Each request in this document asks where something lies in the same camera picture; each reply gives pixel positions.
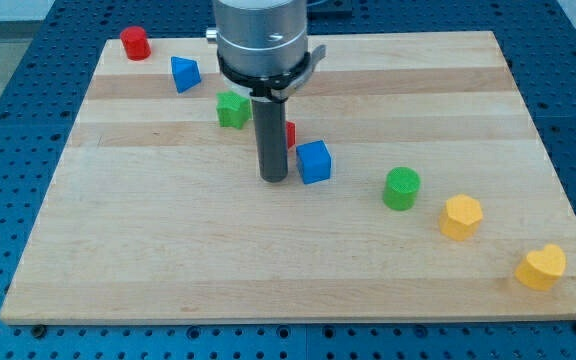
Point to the blue cube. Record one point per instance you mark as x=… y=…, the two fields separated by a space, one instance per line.
x=314 y=162

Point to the red block behind pusher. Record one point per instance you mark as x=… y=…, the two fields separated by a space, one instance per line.
x=290 y=134

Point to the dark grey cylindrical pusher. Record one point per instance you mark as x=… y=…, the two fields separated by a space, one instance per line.
x=271 y=139

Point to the green star block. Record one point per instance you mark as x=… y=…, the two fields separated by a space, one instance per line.
x=232 y=109

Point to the black clamp with grey lever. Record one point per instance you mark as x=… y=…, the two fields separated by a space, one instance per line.
x=276 y=88

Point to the green cylinder block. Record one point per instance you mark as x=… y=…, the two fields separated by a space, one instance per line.
x=401 y=187

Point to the wooden board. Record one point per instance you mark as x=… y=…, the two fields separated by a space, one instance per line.
x=157 y=215

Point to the blue triangle block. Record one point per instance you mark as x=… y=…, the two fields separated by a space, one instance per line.
x=185 y=73

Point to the yellow hexagon block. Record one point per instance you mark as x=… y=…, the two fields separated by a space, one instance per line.
x=460 y=217

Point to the red cylinder block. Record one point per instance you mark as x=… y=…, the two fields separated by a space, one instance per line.
x=135 y=42

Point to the yellow heart block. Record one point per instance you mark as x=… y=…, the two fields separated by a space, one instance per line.
x=541 y=269

